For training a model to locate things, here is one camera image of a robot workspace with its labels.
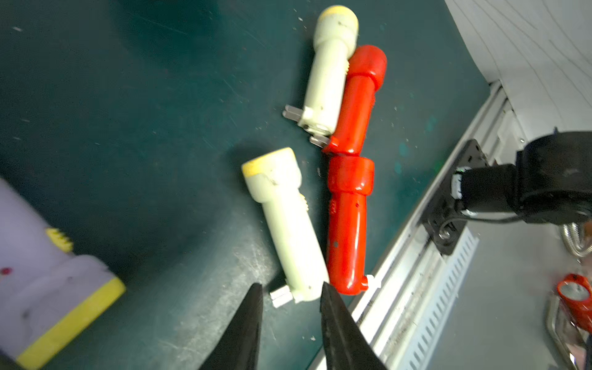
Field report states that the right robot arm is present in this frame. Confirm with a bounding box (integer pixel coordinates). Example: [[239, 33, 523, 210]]
[[451, 131, 591, 225]]

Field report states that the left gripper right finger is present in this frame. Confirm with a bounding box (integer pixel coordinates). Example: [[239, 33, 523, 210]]
[[320, 282, 386, 370]]

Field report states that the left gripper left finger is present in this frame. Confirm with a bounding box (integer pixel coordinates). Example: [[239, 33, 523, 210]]
[[200, 283, 263, 369]]

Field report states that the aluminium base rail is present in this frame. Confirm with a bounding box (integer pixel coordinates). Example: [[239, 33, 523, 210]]
[[350, 82, 507, 369]]

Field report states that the red flashlight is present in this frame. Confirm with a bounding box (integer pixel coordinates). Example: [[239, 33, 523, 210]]
[[327, 157, 375, 295], [309, 45, 387, 157]]

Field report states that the pale green flashlight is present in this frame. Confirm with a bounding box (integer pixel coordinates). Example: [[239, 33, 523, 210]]
[[282, 6, 359, 137], [241, 147, 329, 308]]

